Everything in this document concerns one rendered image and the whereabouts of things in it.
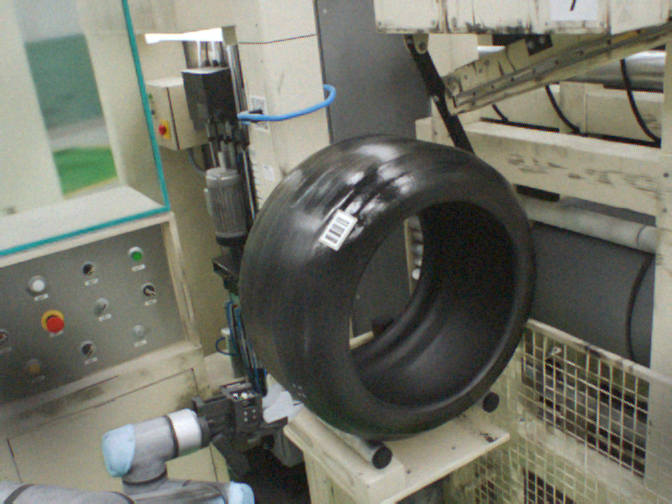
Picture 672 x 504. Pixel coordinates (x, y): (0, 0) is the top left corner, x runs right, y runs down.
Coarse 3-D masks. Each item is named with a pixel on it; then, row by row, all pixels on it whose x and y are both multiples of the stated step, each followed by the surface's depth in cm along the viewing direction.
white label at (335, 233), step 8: (336, 216) 118; (344, 216) 118; (336, 224) 118; (344, 224) 117; (352, 224) 117; (328, 232) 118; (336, 232) 117; (344, 232) 117; (328, 240) 117; (336, 240) 117; (336, 248) 116
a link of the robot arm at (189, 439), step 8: (176, 416) 121; (184, 416) 122; (192, 416) 122; (176, 424) 120; (184, 424) 120; (192, 424) 121; (176, 432) 119; (184, 432) 120; (192, 432) 120; (200, 432) 122; (184, 440) 120; (192, 440) 120; (200, 440) 121; (184, 448) 120; (192, 448) 121
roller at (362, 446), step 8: (336, 432) 148; (344, 432) 145; (344, 440) 146; (352, 440) 143; (360, 440) 141; (368, 440) 140; (376, 440) 140; (352, 448) 144; (360, 448) 140; (368, 448) 139; (376, 448) 137; (384, 448) 137; (368, 456) 138; (376, 456) 137; (384, 456) 137; (392, 456) 139; (376, 464) 137; (384, 464) 138
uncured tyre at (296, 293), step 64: (320, 192) 124; (384, 192) 120; (448, 192) 125; (512, 192) 137; (256, 256) 131; (320, 256) 118; (448, 256) 166; (512, 256) 141; (256, 320) 131; (320, 320) 119; (448, 320) 166; (512, 320) 143; (320, 384) 124; (384, 384) 161; (448, 384) 154
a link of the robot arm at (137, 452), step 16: (160, 416) 122; (112, 432) 117; (128, 432) 117; (144, 432) 117; (160, 432) 118; (112, 448) 114; (128, 448) 115; (144, 448) 116; (160, 448) 118; (176, 448) 119; (112, 464) 114; (128, 464) 115; (144, 464) 117; (160, 464) 119; (128, 480) 117; (144, 480) 117
